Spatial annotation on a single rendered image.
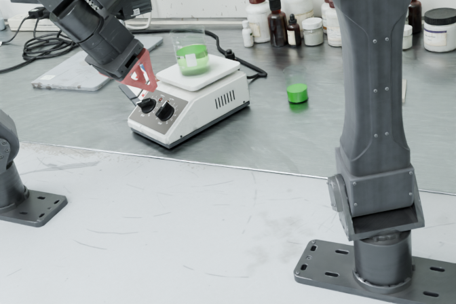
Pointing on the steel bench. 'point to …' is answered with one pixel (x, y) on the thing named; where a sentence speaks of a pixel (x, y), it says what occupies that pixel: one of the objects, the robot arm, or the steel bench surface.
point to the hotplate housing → (199, 108)
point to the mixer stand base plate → (82, 71)
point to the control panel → (149, 119)
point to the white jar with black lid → (440, 30)
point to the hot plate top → (222, 66)
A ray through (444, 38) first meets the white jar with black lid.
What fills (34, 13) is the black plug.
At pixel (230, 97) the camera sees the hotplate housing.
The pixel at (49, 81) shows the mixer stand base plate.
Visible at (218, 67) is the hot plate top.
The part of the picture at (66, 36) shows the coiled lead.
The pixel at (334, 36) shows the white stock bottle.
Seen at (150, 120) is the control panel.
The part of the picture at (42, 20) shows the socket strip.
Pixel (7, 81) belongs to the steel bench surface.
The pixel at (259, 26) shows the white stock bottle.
